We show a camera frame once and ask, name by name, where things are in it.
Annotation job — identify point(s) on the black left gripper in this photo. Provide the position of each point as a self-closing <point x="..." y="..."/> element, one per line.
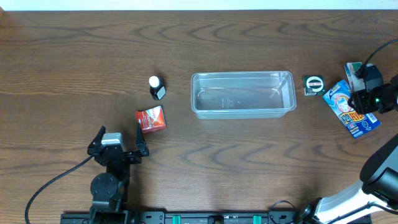
<point x="142" y="150"/>

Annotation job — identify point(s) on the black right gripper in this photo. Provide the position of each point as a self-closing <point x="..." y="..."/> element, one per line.
<point x="360" y="101"/>

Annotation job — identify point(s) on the white green Panadol box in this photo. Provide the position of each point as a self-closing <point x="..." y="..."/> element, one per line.
<point x="355" y="83"/>

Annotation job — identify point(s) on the blue fever patch box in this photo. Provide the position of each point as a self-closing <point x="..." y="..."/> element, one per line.
<point x="357" y="124"/>

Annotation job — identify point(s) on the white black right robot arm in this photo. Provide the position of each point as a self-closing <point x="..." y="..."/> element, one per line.
<point x="376" y="188"/>

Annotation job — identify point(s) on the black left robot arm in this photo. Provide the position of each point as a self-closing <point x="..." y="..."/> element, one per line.
<point x="110" y="188"/>

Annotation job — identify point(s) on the clear plastic container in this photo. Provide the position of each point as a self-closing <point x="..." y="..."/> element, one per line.
<point x="242" y="95"/>

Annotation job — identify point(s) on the red Panadol box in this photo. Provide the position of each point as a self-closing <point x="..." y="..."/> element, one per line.
<point x="151" y="120"/>

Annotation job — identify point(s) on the dark bottle white cap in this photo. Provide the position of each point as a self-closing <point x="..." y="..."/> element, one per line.
<point x="157" y="87"/>

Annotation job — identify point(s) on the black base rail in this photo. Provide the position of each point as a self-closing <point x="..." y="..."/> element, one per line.
<point x="178" y="218"/>

